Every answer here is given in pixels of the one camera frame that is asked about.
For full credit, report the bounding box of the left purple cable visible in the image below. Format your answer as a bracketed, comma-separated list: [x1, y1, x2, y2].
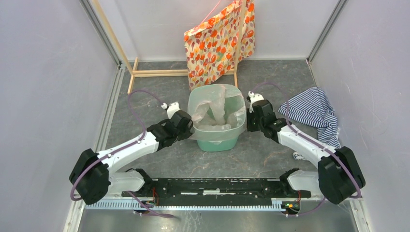
[70, 89, 175, 219]

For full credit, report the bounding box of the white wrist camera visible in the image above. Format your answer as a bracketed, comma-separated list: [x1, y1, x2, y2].
[247, 91, 264, 113]
[161, 102, 180, 119]

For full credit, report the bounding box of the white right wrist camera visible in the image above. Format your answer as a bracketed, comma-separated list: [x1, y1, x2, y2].
[247, 91, 264, 113]

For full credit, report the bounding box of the blue white striped cloth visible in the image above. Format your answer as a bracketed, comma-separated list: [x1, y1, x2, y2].
[278, 87, 341, 164]

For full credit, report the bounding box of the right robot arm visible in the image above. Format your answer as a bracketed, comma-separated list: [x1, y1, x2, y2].
[247, 95, 366, 204]

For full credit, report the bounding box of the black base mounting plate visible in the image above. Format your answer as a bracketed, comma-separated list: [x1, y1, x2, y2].
[133, 178, 312, 206]

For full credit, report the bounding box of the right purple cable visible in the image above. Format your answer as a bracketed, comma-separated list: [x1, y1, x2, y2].
[249, 82, 363, 217]

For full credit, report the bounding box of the floral orange fabric bag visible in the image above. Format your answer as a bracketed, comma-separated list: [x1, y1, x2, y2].
[183, 0, 256, 90]

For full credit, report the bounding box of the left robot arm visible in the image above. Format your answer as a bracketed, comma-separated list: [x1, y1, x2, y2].
[69, 110, 193, 205]

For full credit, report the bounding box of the white slotted cable duct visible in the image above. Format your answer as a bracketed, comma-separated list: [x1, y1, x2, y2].
[85, 199, 285, 212]

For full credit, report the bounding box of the purple cable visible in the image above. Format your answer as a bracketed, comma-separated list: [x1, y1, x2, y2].
[70, 89, 175, 219]
[249, 82, 363, 217]

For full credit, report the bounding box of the green plastic trash bin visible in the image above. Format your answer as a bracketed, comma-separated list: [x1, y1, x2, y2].
[188, 84, 247, 153]

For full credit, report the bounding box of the pink plastic trash bag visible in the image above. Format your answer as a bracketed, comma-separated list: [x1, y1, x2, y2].
[188, 84, 247, 143]

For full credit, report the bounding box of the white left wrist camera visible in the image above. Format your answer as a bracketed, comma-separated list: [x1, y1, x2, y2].
[161, 102, 180, 119]

